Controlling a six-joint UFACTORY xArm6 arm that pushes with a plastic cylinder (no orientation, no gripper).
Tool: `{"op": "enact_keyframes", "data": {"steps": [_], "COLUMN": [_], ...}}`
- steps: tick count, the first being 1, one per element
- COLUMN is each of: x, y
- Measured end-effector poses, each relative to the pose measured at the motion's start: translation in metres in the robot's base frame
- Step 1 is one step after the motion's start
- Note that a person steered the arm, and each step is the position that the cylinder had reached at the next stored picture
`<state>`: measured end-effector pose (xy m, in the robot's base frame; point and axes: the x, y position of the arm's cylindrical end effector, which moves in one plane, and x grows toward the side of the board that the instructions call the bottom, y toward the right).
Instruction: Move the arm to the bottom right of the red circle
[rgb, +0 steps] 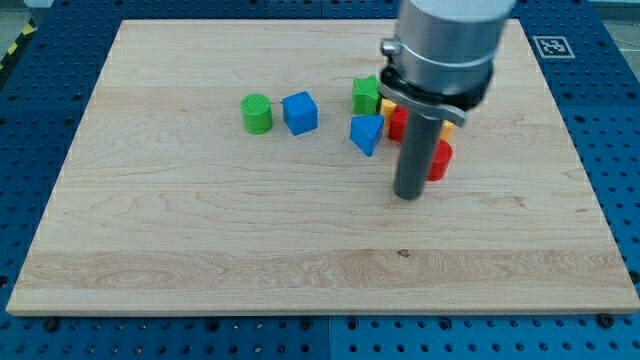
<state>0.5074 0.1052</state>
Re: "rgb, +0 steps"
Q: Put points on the yellow block right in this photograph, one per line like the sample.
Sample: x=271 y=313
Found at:
x=447 y=131

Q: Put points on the fiducial marker tag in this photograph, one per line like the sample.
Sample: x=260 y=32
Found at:
x=553 y=47

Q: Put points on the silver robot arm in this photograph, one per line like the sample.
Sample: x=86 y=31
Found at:
x=440 y=58

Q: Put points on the wooden board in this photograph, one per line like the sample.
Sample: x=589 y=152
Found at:
x=167 y=206

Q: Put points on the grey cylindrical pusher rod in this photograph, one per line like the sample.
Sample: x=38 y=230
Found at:
x=418 y=147

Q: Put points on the yellow block left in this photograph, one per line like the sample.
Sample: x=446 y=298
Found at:
x=387 y=109

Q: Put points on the black yellow hazard tape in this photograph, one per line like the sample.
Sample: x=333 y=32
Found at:
x=19 y=45

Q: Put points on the green cylinder block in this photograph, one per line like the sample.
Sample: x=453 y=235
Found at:
x=256 y=113

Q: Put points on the green star block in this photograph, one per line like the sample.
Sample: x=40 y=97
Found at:
x=365 y=95

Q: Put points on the red block behind rod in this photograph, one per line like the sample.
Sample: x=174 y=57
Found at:
x=398 y=124

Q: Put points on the blue cube block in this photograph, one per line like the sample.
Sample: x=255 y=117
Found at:
x=300 y=113

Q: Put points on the yellow block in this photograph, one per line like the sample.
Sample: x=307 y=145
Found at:
x=447 y=131
x=387 y=109

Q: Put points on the blue triangle block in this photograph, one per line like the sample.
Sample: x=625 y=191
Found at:
x=365 y=132

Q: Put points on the red cylinder block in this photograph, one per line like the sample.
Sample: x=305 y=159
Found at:
x=441 y=160

